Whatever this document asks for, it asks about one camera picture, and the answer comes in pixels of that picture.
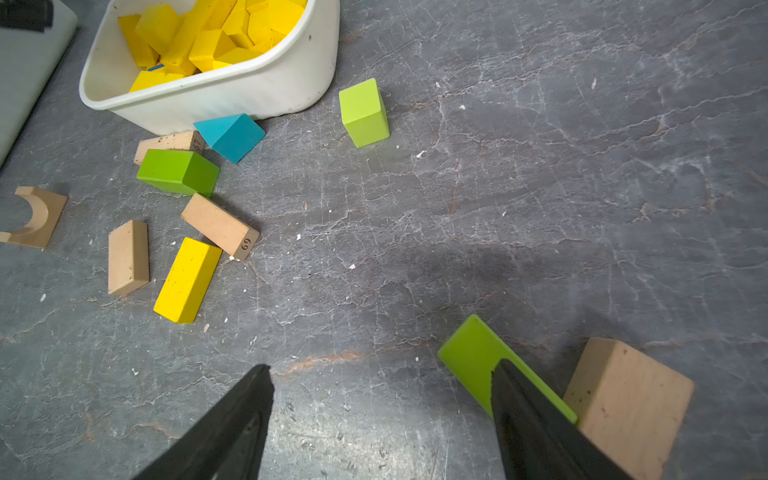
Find tan slanted block centre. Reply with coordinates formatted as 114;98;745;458
181;193;260;261

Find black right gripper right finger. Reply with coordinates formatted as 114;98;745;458
491;359;629;479

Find short yellow block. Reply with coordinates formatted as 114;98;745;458
153;237;222;324

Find brown small block left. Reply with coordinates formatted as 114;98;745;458
1;186;68;249

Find green rectangular block centre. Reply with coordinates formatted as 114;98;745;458
136;149;220;197

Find brown lidded storage box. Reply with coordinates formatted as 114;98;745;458
1;1;78;159

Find tan wooden block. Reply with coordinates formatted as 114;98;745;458
108;220;150;296

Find tan long block near tub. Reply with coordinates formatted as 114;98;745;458
134;130;206;165

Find green slanted block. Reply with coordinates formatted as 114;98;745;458
438;315;578;425

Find white oval plastic tub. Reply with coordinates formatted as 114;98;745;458
79;0;340;136

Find teal triangular block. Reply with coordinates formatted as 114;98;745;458
194;114;266;163

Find small green cube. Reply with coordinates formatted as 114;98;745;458
339;78;390;148

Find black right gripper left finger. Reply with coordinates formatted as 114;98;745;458
136;364;274;479

